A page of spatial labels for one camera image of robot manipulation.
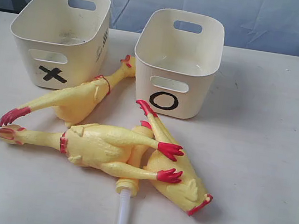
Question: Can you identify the whole yellow rubber chicken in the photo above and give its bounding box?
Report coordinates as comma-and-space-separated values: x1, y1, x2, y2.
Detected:
0, 123, 183, 184

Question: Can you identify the chicken head with white tube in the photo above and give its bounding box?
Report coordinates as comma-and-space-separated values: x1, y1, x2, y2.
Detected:
109, 118, 156, 224

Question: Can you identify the headless rubber chicken body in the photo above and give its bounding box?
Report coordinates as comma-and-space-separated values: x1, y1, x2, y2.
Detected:
136, 99, 213, 216

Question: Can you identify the white bin marked O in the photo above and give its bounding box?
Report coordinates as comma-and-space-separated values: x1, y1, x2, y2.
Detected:
134, 8, 225, 119

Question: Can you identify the white bin marked X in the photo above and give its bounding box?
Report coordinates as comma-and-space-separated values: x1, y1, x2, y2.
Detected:
10, 0, 111, 90

